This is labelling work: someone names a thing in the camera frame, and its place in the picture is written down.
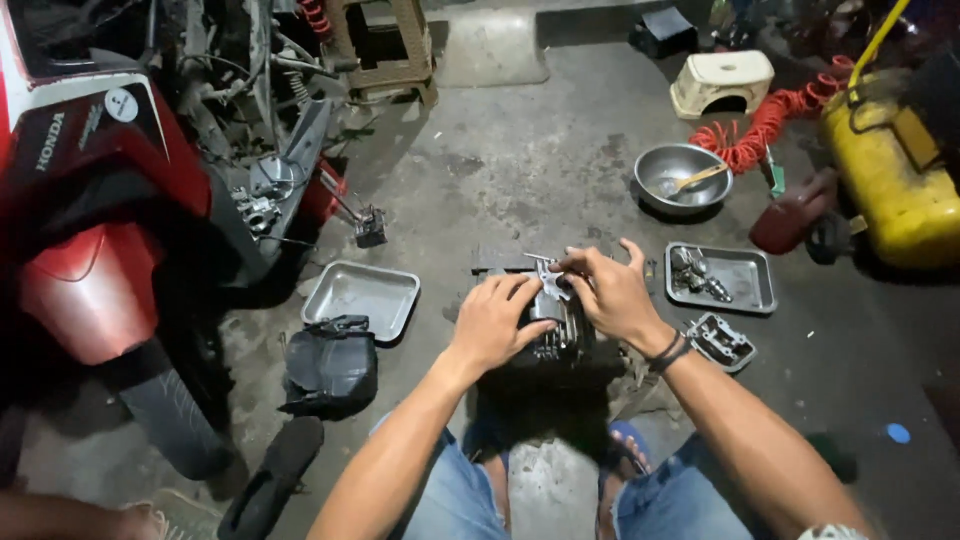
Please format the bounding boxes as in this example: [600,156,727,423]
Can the blue denim shorts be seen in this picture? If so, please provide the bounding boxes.
[369,411,875,540]

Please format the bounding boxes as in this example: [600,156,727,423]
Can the heap of metal engine parts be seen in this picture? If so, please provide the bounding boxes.
[669,246,734,304]

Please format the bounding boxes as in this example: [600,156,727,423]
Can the red coiled air hose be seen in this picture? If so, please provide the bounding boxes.
[687,54,856,176]

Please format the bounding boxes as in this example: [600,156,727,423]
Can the black plastic motorcycle cover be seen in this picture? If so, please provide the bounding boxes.
[278,314,380,421]

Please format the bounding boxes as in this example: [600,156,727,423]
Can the yellow hose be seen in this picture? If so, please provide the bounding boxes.
[847,0,913,105]

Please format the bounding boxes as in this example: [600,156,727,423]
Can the brown plastic stool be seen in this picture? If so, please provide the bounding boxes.
[324,0,441,108]

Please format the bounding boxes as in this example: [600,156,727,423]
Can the wooden handled brush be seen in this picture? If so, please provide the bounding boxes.
[658,162,730,199]

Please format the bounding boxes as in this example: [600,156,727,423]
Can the metal tray with parts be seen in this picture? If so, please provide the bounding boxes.
[664,240,778,315]

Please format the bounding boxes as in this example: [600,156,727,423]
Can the black box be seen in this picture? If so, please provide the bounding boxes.
[628,6,700,60]

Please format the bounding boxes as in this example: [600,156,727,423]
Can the long black rubber part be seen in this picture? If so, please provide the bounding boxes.
[216,415,327,540]

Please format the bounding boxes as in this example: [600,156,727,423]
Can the red motorcycle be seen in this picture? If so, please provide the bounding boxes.
[0,0,355,483]

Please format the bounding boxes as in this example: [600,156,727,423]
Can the black wrist bands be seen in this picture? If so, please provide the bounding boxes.
[645,328,696,375]

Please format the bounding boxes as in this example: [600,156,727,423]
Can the small white metal gasket piece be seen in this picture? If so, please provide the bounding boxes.
[536,270,576,302]

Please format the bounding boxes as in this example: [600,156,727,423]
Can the silver carburetor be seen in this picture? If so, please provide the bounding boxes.
[230,185,284,236]

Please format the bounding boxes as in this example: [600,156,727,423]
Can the yellow air compressor tank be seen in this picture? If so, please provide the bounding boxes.
[817,67,960,271]

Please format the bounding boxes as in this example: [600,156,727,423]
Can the dark red fuel can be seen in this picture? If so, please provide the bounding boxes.
[748,166,840,256]

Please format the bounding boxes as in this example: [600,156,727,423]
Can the grey finned engine cylinder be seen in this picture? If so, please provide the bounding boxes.
[480,258,625,370]

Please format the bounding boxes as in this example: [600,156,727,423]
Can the empty metal tray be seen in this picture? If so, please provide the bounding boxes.
[300,259,422,345]

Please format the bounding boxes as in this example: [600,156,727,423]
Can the grey cylinder head cover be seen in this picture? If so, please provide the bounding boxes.
[686,312,758,374]

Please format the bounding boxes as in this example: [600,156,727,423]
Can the black part with metal rod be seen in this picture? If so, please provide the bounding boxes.
[318,170,390,250]

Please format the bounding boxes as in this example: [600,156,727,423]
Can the person's right hand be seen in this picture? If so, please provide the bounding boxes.
[548,237,674,351]

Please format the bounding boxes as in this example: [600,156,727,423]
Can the person's left hand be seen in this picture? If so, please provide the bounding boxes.
[448,273,561,378]

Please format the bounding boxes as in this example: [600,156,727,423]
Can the green handled tool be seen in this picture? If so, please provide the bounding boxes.
[762,144,787,201]

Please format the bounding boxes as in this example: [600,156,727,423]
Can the steel bowl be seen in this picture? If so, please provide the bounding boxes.
[633,142,735,217]

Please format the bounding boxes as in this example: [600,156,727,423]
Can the white plastic stool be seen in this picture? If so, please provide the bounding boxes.
[669,49,776,120]

